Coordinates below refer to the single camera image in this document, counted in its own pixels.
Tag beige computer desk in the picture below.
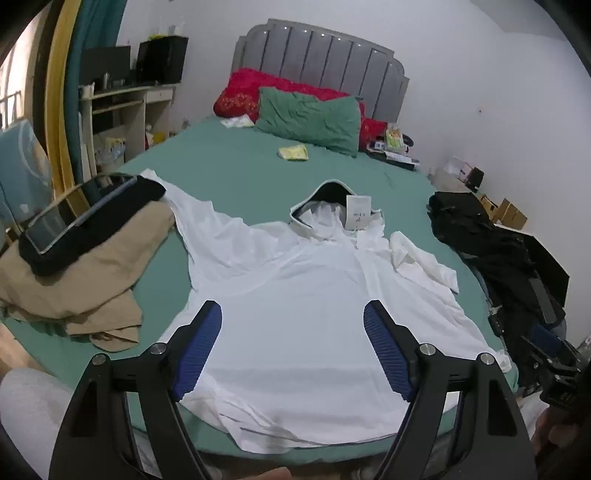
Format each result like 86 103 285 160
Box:
78 83 178 167

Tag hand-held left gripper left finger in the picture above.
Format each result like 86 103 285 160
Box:
48 300 223 480

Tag beige clothes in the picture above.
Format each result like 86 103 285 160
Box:
0 210 176 354

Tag white hooded shirt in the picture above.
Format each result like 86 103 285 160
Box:
139 168 513 455

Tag red patterned pillow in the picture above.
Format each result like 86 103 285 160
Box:
213 68 389 148

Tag black cloth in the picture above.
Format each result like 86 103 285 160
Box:
18 178 167 278

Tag black flat panel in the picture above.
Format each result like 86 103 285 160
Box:
526 231 571 308

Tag white box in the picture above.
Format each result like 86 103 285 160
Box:
445 157 474 181

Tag pale grey trouser leg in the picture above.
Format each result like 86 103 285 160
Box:
0 367 72 480

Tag person's right hand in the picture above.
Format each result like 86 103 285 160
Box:
531 406 591 464

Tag grey padded headboard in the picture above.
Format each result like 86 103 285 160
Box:
231 18 411 123

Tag white paper tag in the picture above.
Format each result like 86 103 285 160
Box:
346 195 373 230

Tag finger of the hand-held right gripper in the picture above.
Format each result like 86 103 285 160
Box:
521 323 583 376

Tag yellow frame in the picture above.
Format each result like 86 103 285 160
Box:
46 0 88 204

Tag green pillow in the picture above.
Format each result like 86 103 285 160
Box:
254 87 363 158

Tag pile of books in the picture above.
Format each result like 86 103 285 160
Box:
367 122 421 171

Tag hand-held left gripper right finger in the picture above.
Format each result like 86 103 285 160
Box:
363 300 539 480

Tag black monitor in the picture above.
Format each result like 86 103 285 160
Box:
81 45 132 88

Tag black computer tower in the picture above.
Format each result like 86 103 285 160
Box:
137 35 189 85

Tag black jacket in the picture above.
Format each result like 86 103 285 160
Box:
427 190 566 342

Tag teal curtain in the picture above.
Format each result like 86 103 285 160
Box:
65 0 127 185

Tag cardboard boxes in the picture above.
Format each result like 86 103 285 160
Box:
478 194 528 228

